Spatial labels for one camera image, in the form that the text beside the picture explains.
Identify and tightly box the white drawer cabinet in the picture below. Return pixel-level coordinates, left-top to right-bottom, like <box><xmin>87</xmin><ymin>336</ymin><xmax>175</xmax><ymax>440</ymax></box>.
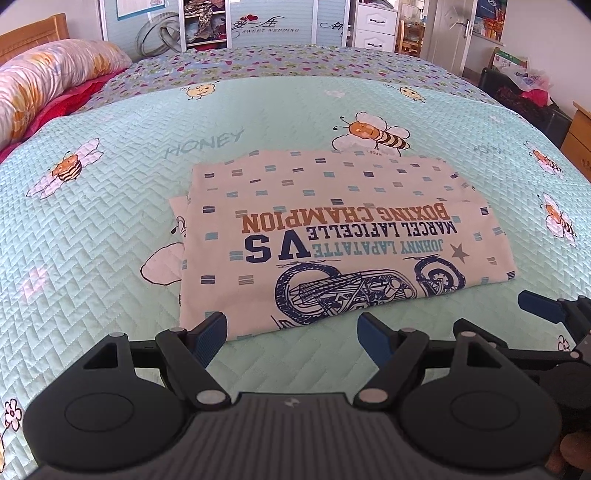
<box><xmin>355</xmin><ymin>4</ymin><xmax>399</xmax><ymax>52</ymax></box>

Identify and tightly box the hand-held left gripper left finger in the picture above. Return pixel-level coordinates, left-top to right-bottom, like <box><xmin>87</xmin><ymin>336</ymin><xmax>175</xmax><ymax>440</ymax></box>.
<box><xmin>83</xmin><ymin>312</ymin><xmax>229</xmax><ymax>411</ymax></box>

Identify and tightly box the wooden desk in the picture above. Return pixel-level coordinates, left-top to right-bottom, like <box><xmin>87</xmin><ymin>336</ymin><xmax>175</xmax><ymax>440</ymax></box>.
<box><xmin>561</xmin><ymin>102</ymin><xmax>591</xmax><ymax>180</ymax></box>

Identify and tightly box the wooden chair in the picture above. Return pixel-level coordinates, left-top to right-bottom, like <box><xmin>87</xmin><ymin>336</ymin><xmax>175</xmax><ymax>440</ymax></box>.
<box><xmin>399</xmin><ymin>18</ymin><xmax>426</xmax><ymax>58</ymax></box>

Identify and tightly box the letter-print white shirt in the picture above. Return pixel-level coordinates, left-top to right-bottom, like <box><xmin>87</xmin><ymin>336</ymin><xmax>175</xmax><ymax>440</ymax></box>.
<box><xmin>168</xmin><ymin>150</ymin><xmax>517</xmax><ymax>342</ymax></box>

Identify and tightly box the electric fan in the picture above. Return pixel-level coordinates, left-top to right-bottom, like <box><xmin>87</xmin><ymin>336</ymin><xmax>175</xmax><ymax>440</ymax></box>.
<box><xmin>137</xmin><ymin>14</ymin><xmax>186</xmax><ymax>57</ymax></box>

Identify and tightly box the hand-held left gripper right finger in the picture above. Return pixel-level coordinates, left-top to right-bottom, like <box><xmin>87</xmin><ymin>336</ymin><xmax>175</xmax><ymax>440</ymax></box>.
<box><xmin>357</xmin><ymin>312</ymin><xmax>505</xmax><ymax>411</ymax></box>

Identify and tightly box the red bed cloth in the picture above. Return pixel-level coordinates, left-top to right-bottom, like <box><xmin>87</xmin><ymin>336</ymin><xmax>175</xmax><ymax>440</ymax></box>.
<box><xmin>0</xmin><ymin>67</ymin><xmax>130</xmax><ymax>160</ymax></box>

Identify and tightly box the wall niche with bags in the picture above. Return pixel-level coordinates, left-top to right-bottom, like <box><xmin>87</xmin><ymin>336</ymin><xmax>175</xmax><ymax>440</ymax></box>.
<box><xmin>475</xmin><ymin>0</ymin><xmax>509</xmax><ymax>43</ymax></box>

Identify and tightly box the white sliding-door wardrobe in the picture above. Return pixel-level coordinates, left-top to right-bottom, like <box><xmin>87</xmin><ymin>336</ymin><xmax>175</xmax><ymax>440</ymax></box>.
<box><xmin>97</xmin><ymin>0</ymin><xmax>400</xmax><ymax>61</ymax></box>

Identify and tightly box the black armchair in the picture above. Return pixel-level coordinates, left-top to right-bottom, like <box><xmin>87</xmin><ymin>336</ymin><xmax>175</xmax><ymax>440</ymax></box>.
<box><xmin>478</xmin><ymin>67</ymin><xmax>574</xmax><ymax>149</ymax></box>

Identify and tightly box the pile of clothes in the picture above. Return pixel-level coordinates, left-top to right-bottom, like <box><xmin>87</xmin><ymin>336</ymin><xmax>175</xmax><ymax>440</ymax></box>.
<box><xmin>184</xmin><ymin>0</ymin><xmax>228</xmax><ymax>49</ymax></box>

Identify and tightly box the white door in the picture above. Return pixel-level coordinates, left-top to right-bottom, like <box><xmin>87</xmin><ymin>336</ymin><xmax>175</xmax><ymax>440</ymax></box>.
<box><xmin>425</xmin><ymin>0</ymin><xmax>477</xmax><ymax>75</ymax></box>

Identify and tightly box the blue-bordered chart poster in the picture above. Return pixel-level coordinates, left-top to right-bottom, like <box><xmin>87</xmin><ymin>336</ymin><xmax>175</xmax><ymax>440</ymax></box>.
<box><xmin>115</xmin><ymin>0</ymin><xmax>168</xmax><ymax>20</ymax></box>

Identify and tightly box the person's right hand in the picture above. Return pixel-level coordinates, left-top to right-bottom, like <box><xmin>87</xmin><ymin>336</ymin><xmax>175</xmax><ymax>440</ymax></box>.
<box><xmin>560</xmin><ymin>431</ymin><xmax>591</xmax><ymax>474</ymax></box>

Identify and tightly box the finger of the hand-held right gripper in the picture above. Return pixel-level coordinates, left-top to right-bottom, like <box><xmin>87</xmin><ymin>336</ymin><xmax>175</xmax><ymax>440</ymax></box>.
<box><xmin>452</xmin><ymin>318</ymin><xmax>580</xmax><ymax>370</ymax></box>
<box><xmin>517</xmin><ymin>290</ymin><xmax>575</xmax><ymax>326</ymax></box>

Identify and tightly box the floral pink pillow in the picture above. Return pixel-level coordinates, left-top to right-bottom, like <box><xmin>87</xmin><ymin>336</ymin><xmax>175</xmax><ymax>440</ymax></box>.
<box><xmin>0</xmin><ymin>39</ymin><xmax>133</xmax><ymax>145</ymax></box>

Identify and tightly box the green white cardboard box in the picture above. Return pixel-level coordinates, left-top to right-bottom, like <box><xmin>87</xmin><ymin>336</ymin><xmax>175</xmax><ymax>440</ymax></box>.
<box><xmin>490</xmin><ymin>46</ymin><xmax>528</xmax><ymax>72</ymax></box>

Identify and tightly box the white plastic bag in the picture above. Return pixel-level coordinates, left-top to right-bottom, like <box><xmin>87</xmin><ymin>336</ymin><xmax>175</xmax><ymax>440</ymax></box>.
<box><xmin>512</xmin><ymin>68</ymin><xmax>549</xmax><ymax>92</ymax></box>

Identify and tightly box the wooden headboard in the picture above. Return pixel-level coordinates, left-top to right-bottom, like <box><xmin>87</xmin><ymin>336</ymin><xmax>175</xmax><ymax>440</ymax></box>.
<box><xmin>0</xmin><ymin>13</ymin><xmax>71</xmax><ymax>66</ymax></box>

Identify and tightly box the bee-print green blanket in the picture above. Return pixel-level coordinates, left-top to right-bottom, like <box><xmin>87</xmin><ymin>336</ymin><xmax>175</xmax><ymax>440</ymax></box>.
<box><xmin>0</xmin><ymin>76</ymin><xmax>591</xmax><ymax>467</ymax></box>

